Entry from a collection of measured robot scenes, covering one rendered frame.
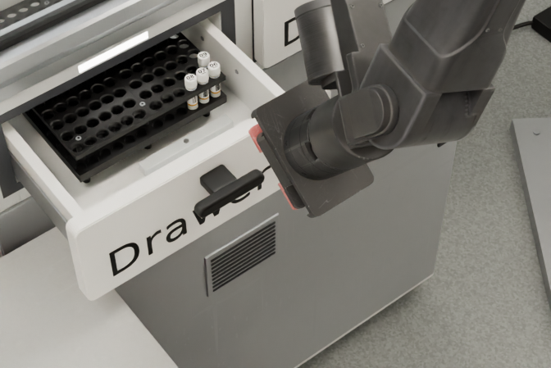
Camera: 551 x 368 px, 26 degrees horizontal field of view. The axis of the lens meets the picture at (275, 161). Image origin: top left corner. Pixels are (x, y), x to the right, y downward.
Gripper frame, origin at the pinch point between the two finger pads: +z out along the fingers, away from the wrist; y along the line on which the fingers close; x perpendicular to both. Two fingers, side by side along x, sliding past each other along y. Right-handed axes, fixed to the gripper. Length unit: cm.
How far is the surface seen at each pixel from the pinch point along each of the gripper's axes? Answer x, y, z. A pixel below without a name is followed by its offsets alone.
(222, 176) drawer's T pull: 3.3, 1.4, 5.4
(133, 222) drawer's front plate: 12.4, 1.8, 7.0
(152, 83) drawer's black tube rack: 1.5, 12.8, 15.0
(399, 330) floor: -40, -39, 90
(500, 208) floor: -73, -32, 95
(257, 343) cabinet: -12, -24, 72
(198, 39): -7.4, 15.1, 20.8
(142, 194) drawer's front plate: 11.0, 3.6, 4.7
